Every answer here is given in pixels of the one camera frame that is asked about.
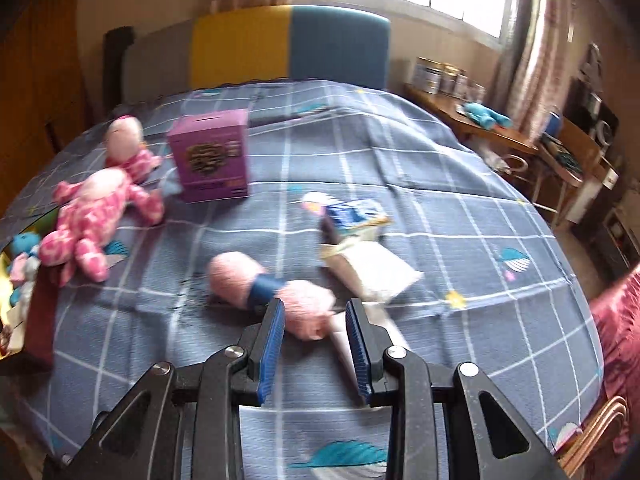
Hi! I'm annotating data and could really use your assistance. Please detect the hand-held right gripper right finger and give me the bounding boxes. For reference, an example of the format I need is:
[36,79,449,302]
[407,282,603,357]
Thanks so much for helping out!
[345,299,568,480]

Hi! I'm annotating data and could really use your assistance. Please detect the pink ruffled quilt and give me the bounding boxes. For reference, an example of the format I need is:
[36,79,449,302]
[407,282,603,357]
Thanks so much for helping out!
[590,265,640,456]

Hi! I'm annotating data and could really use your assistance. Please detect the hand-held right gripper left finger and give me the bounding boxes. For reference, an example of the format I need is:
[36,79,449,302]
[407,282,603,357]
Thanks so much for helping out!
[42,299,287,480]

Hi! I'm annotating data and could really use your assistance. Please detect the blue tissue pack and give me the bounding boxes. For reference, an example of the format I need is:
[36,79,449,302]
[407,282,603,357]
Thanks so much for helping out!
[320,197,391,241]

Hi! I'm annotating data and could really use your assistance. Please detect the white pack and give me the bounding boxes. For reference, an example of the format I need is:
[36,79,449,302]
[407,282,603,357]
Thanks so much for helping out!
[320,241,426,305]

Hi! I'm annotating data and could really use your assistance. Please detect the grey yellow blue headboard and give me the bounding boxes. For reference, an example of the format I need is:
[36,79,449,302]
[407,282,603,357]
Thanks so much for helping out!
[122,5,392,103]

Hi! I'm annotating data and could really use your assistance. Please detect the black monitor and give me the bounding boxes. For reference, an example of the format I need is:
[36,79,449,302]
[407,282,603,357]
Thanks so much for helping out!
[570,77,618,136]

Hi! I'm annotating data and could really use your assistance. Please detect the teal plush toy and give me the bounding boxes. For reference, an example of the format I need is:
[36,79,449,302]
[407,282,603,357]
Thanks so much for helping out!
[462,101,513,128]

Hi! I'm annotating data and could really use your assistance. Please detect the purple carton box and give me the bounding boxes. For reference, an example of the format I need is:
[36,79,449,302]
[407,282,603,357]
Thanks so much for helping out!
[166,108,251,204]

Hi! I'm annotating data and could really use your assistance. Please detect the pink towel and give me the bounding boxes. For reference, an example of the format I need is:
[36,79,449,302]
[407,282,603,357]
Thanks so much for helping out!
[207,252,337,341]

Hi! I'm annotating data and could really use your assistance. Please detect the wicker chair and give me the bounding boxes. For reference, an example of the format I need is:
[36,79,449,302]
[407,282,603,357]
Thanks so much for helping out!
[557,395,631,476]

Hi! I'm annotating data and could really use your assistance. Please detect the gold tin box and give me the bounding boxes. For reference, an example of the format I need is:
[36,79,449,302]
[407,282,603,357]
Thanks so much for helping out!
[0,210,56,366]

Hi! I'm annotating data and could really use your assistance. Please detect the wooden desk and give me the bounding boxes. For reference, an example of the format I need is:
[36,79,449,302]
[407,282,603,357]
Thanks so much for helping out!
[404,82,538,156]

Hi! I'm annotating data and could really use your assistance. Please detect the pink spotted plush toy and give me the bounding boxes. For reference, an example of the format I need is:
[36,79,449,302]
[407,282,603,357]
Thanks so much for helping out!
[39,116,166,288]

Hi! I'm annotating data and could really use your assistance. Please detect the blue plush mouse toy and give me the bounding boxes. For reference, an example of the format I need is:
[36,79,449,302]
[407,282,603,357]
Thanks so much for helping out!
[7,232,46,306]

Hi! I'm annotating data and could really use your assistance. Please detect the wooden cabinet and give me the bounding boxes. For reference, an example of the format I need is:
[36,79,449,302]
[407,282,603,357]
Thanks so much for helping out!
[555,120,621,226]

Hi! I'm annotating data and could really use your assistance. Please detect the white fan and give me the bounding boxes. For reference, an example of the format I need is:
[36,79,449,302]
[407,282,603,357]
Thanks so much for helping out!
[595,120,619,149]

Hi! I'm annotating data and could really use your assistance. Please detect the wooden wardrobe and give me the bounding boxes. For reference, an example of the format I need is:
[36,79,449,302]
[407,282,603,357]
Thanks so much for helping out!
[0,0,108,211]

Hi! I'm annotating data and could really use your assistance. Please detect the white stool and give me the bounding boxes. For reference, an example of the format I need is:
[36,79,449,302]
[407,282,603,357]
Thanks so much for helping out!
[537,132,586,216]

